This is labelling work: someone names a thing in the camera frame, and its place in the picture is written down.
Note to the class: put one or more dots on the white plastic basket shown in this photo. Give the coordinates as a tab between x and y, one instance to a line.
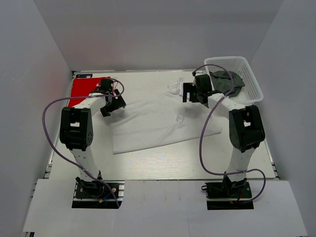
251	92

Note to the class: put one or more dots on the white t shirt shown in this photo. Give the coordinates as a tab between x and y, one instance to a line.
160	120

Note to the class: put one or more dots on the blue label sticker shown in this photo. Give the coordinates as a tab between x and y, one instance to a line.
84	76

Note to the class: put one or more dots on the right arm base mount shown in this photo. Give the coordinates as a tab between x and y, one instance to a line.
228	195

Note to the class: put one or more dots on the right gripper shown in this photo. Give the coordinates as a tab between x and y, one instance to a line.
189	87

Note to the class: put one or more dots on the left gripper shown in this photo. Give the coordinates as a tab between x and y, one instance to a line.
119	102

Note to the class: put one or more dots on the dark grey t shirt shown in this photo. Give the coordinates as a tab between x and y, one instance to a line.
223	83

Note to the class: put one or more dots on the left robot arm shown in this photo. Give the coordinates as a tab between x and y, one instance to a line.
76	130

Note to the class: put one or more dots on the folded red t shirt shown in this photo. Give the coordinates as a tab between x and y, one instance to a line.
83	87

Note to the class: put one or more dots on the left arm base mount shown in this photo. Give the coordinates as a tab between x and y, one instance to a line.
94	195

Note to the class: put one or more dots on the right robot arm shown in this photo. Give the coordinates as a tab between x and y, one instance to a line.
246	132

